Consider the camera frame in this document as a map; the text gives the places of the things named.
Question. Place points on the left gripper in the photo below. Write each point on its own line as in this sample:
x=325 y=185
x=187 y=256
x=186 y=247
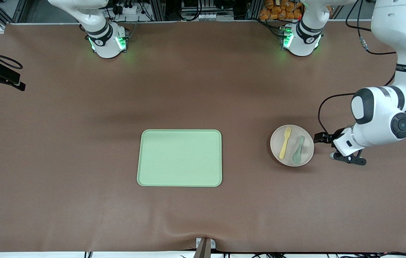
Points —
x=335 y=137

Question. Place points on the grey-green plastic spoon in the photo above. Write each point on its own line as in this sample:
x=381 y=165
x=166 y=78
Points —
x=298 y=156

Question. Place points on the yellow plastic fork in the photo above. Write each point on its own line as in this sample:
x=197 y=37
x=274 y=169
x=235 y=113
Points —
x=284 y=148

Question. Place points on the beige round plate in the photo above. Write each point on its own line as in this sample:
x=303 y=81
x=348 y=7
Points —
x=275 y=143

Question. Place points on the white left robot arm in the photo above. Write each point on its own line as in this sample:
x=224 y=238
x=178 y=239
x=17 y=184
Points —
x=392 y=36

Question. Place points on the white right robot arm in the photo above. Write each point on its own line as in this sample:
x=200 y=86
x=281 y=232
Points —
x=106 y=43

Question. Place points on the brown table cover mat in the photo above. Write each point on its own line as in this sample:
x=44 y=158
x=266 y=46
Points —
x=81 y=143

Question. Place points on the orange snack packet pile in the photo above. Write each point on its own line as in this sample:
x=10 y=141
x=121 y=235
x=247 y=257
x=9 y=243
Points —
x=278 y=12

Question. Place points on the white power strip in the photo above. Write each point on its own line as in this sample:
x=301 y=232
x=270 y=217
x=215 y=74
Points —
x=131 y=10

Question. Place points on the light green rectangular tray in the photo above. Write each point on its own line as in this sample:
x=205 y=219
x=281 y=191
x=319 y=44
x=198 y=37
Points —
x=179 y=157

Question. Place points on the metal table clamp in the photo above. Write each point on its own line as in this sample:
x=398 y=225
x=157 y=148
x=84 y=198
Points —
x=204 y=251

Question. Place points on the white connector block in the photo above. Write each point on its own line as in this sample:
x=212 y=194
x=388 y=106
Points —
x=199 y=17

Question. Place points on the aluminium frame post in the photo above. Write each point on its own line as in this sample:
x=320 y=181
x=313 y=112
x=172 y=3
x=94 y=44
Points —
x=256 y=9
x=158 y=9

